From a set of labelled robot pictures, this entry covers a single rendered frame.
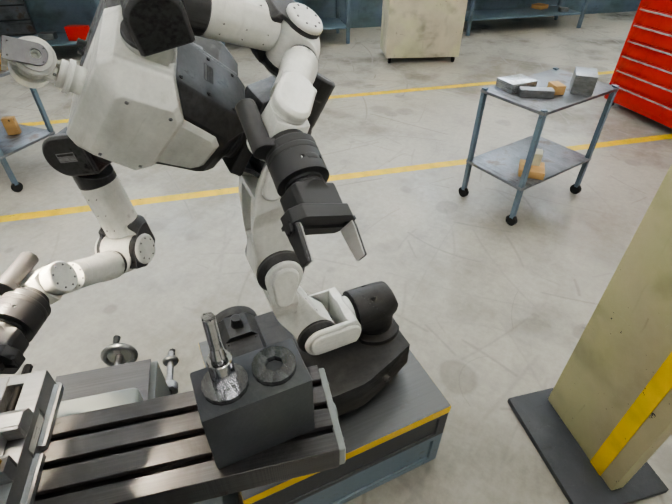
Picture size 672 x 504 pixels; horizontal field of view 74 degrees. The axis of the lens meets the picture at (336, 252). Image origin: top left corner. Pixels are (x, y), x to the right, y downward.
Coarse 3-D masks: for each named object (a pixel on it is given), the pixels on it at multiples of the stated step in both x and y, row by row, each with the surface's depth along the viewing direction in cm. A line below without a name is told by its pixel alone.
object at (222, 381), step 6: (210, 372) 82; (216, 372) 81; (222, 372) 82; (228, 372) 83; (234, 372) 85; (216, 378) 83; (222, 378) 83; (228, 378) 83; (234, 378) 85; (216, 384) 84; (222, 384) 84; (228, 384) 84; (234, 384) 86; (222, 390) 85
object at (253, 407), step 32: (256, 352) 94; (288, 352) 92; (192, 384) 88; (256, 384) 88; (288, 384) 88; (224, 416) 83; (256, 416) 88; (288, 416) 93; (224, 448) 90; (256, 448) 95
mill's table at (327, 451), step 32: (320, 384) 112; (64, 416) 103; (96, 416) 103; (128, 416) 103; (160, 416) 105; (192, 416) 103; (320, 416) 103; (64, 448) 97; (96, 448) 97; (128, 448) 99; (160, 448) 97; (192, 448) 97; (288, 448) 97; (320, 448) 97; (64, 480) 92; (96, 480) 92; (128, 480) 92; (160, 480) 92; (192, 480) 92; (224, 480) 93; (256, 480) 96
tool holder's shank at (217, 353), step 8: (208, 312) 76; (208, 320) 75; (216, 320) 77; (208, 328) 75; (216, 328) 77; (208, 336) 77; (216, 336) 77; (208, 344) 79; (216, 344) 78; (216, 352) 79; (224, 352) 81; (216, 360) 80
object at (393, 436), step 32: (416, 384) 171; (352, 416) 160; (384, 416) 160; (416, 416) 160; (352, 448) 151; (384, 448) 163; (416, 448) 173; (288, 480) 143; (320, 480) 155; (352, 480) 168; (384, 480) 179
